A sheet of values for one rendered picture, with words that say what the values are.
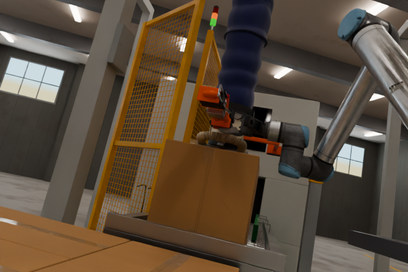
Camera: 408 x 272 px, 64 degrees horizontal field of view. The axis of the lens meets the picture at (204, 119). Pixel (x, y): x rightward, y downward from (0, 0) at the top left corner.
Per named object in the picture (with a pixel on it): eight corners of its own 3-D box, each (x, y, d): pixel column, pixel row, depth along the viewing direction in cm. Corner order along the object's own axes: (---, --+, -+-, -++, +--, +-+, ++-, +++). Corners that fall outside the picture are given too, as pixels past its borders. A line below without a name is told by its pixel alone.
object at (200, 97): (200, 106, 114) (203, 93, 115) (221, 110, 113) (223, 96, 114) (196, 99, 106) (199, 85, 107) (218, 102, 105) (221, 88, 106)
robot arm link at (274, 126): (277, 140, 133) (281, 118, 135) (265, 138, 134) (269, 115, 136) (276, 144, 142) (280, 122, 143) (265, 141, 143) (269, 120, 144)
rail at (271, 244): (260, 238, 336) (263, 220, 340) (265, 240, 335) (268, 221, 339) (262, 311, 115) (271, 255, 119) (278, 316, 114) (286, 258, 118)
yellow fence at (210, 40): (181, 260, 347) (220, 76, 390) (190, 263, 345) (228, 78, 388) (144, 288, 235) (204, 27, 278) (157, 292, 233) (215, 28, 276)
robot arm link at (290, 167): (309, 181, 131) (313, 150, 133) (285, 174, 127) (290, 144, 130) (294, 179, 140) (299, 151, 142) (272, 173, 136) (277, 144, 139)
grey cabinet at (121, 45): (118, 73, 242) (128, 36, 248) (124, 73, 241) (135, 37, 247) (105, 61, 223) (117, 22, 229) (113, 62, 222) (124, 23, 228)
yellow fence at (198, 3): (71, 265, 252) (138, 22, 295) (84, 265, 258) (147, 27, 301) (125, 314, 187) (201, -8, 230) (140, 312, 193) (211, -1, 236)
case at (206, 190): (178, 224, 188) (193, 156, 197) (247, 241, 180) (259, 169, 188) (142, 235, 131) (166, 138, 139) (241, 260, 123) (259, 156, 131)
